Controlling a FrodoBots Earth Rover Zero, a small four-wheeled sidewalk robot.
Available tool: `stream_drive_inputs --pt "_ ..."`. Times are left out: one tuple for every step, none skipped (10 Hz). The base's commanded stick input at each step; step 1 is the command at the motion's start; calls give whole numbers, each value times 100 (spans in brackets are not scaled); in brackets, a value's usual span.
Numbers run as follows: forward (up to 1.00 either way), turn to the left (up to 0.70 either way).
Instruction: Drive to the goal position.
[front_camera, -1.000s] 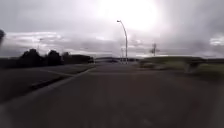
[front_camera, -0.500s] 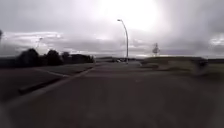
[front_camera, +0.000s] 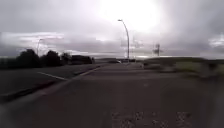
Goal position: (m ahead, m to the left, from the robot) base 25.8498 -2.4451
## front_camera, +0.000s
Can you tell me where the tall curved street lamp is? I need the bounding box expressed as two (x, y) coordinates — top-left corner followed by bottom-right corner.
(35, 37), (45, 56)
(117, 18), (131, 62)

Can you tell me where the dark paved path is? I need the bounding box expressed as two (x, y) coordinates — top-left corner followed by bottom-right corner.
(0, 62), (224, 128)

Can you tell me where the grass verge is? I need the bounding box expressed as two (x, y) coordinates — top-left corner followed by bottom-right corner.
(142, 57), (224, 80)

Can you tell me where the kerb strip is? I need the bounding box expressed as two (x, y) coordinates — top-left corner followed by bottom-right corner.
(0, 64), (105, 104)

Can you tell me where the row of dark trees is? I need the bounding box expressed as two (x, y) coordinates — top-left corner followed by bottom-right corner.
(0, 48), (96, 70)

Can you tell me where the dark asphalt road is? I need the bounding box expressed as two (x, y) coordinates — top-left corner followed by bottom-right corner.
(0, 63), (101, 96)

